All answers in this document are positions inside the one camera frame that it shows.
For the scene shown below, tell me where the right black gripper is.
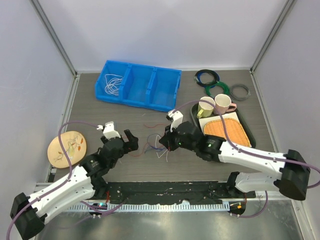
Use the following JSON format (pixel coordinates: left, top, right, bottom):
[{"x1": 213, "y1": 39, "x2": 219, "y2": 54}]
[{"x1": 160, "y1": 122, "x2": 198, "y2": 152}]

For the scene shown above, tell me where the white thin wire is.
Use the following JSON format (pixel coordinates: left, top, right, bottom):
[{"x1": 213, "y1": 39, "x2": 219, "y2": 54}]
[
  {"x1": 103, "y1": 73, "x2": 125, "y2": 96},
  {"x1": 153, "y1": 134, "x2": 170, "y2": 162}
]

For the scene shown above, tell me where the red thin wire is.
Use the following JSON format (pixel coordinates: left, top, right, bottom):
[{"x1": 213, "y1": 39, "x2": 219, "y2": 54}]
[{"x1": 128, "y1": 121, "x2": 166, "y2": 158}]

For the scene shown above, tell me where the blue thin wire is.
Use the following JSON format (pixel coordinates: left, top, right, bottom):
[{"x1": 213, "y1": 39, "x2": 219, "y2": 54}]
[{"x1": 143, "y1": 133, "x2": 166, "y2": 153}]

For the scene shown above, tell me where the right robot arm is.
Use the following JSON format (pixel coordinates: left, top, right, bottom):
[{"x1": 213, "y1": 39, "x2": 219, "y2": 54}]
[{"x1": 159, "y1": 121, "x2": 311, "y2": 201}]

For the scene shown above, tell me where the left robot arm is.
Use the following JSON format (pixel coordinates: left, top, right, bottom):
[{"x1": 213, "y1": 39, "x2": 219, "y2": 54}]
[{"x1": 6, "y1": 129, "x2": 139, "y2": 240}]

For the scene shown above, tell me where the black tray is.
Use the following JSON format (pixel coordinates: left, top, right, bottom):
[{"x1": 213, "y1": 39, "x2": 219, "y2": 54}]
[{"x1": 189, "y1": 103, "x2": 257, "y2": 149}]

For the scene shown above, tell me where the yellow mug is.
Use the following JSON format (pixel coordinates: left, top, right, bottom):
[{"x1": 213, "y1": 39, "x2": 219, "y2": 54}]
[{"x1": 196, "y1": 96, "x2": 216, "y2": 119}]

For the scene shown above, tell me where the blue three-compartment bin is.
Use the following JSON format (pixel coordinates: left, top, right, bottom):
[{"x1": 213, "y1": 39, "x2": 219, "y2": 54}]
[{"x1": 94, "y1": 60, "x2": 182, "y2": 112}]

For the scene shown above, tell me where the beige painted plate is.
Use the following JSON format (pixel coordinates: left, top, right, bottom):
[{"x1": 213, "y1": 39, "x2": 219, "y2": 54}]
[{"x1": 47, "y1": 131, "x2": 87, "y2": 169}]

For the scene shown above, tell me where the pink mug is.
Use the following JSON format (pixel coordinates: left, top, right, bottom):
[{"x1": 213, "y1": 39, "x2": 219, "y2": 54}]
[{"x1": 213, "y1": 93, "x2": 237, "y2": 115}]

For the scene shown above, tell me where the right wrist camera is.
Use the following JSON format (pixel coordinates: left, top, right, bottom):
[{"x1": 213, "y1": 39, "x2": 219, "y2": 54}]
[{"x1": 166, "y1": 109, "x2": 184, "y2": 132}]

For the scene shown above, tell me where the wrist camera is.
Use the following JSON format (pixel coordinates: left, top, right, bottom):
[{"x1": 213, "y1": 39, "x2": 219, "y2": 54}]
[
  {"x1": 166, "y1": 109, "x2": 184, "y2": 132},
  {"x1": 96, "y1": 121, "x2": 121, "y2": 140}
]

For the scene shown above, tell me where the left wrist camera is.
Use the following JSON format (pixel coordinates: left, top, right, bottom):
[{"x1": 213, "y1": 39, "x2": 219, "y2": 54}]
[{"x1": 96, "y1": 121, "x2": 121, "y2": 140}]

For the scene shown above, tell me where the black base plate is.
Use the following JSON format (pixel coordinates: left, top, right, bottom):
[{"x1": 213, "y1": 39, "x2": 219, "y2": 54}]
[{"x1": 105, "y1": 181, "x2": 256, "y2": 205}]

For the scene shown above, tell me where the black cable coil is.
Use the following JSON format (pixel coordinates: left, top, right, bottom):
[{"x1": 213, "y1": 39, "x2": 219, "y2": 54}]
[{"x1": 194, "y1": 69, "x2": 220, "y2": 87}]

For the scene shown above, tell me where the slotted cable duct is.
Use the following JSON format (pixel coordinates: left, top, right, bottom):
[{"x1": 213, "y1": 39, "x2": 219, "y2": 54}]
[{"x1": 66, "y1": 201, "x2": 230, "y2": 213}]

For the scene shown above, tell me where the green cable coil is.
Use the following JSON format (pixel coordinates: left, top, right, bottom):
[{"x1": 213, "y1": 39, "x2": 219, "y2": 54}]
[{"x1": 203, "y1": 81, "x2": 230, "y2": 98}]

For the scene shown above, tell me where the grey cable coil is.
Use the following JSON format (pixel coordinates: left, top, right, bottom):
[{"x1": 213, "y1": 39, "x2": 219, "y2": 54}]
[{"x1": 229, "y1": 83, "x2": 251, "y2": 101}]

